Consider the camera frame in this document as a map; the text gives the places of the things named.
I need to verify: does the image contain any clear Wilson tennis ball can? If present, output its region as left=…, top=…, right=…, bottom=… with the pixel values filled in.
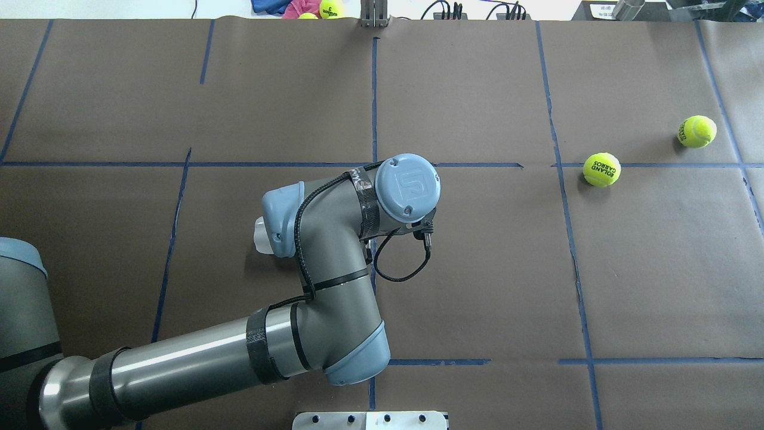
left=252, top=217, right=275, bottom=255

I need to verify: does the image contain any yellow Roland Garros tennis ball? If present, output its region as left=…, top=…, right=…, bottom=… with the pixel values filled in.
left=583, top=152, right=621, bottom=188

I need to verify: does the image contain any silver metal cup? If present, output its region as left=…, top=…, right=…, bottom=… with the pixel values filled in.
left=612, top=0, right=646, bottom=22

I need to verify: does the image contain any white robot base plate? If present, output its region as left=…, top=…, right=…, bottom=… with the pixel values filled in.
left=292, top=410, right=450, bottom=429

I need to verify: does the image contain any blue cloth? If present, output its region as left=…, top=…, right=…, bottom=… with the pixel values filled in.
left=250, top=0, right=291, bottom=16

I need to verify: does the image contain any pink cloth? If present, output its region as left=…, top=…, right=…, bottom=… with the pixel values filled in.
left=282, top=0, right=321, bottom=19

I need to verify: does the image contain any aluminium frame post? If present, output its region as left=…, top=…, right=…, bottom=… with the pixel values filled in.
left=359, top=0, right=390, bottom=28

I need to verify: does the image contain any black cable plug cluster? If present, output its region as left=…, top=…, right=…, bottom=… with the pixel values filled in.
left=420, top=1, right=469, bottom=21
left=485, top=1, right=531, bottom=21

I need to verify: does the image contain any brown paper table cover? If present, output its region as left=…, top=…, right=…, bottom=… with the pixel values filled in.
left=2, top=17, right=762, bottom=429

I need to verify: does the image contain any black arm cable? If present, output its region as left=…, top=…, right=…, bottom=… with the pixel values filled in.
left=272, top=161, right=433, bottom=311

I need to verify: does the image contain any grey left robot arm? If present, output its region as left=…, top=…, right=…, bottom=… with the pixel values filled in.
left=2, top=154, right=441, bottom=429

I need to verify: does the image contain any yellow Wilson tennis ball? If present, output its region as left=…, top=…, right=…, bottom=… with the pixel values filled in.
left=319, top=0, right=346, bottom=19

